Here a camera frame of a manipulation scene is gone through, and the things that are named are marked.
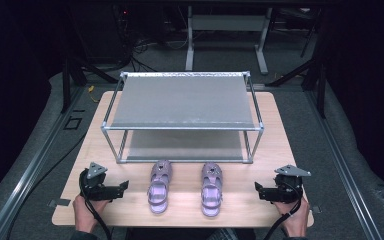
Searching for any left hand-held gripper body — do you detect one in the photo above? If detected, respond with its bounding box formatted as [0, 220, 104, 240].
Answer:
[78, 161, 124, 202]

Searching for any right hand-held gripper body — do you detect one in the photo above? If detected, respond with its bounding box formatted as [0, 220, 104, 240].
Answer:
[259, 164, 312, 204]

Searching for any purple sandal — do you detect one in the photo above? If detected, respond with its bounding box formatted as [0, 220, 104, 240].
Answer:
[200, 161, 224, 218]
[146, 159, 174, 215]

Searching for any grey two-tier shoe rack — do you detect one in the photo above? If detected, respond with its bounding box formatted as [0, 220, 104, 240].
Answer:
[100, 70, 265, 165]

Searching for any person's left hand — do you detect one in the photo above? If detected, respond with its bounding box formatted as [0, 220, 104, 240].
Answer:
[72, 194, 110, 234]

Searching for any person's right hand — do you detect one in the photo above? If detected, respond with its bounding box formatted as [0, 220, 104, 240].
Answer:
[274, 196, 311, 239]

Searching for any person's dark clothing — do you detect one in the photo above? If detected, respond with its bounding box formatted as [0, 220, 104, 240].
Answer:
[69, 227, 311, 240]

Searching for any black metal stand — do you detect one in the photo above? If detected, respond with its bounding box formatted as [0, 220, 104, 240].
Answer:
[265, 9, 329, 119]
[60, 54, 118, 115]

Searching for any white metal stand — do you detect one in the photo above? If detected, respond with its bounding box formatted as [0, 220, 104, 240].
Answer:
[184, 5, 274, 76]

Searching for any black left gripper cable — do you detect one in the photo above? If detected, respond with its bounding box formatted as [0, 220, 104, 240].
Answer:
[79, 181, 113, 240]

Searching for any black floor cable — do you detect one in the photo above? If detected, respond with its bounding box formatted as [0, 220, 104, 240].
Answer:
[5, 131, 88, 240]

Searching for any aluminium floor rail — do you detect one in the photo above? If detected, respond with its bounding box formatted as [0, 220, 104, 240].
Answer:
[0, 85, 87, 240]
[303, 89, 384, 240]

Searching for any yellow cable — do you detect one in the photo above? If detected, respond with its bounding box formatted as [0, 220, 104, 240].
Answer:
[87, 85, 100, 104]

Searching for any bundle of black cables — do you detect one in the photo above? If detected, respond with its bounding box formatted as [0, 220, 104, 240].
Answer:
[111, 4, 189, 73]

